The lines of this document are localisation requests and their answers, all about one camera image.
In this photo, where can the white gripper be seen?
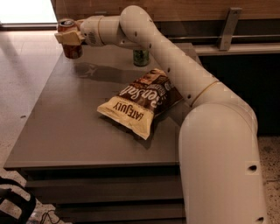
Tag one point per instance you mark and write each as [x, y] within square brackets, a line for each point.
[89, 31]

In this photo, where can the red coke can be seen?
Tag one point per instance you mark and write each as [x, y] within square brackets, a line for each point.
[70, 51]

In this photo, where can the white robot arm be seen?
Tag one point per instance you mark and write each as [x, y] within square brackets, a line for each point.
[218, 152]

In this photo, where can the green soda can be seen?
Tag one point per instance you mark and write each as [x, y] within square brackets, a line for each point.
[141, 58]

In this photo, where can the brown chip bag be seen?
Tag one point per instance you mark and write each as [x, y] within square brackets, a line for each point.
[141, 101]

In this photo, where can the grey drawer cabinet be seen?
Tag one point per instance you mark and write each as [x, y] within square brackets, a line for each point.
[92, 169]

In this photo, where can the black chair part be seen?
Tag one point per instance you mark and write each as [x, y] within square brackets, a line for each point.
[26, 206]

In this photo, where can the right metal bracket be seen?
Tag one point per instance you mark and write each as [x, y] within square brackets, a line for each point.
[229, 28]

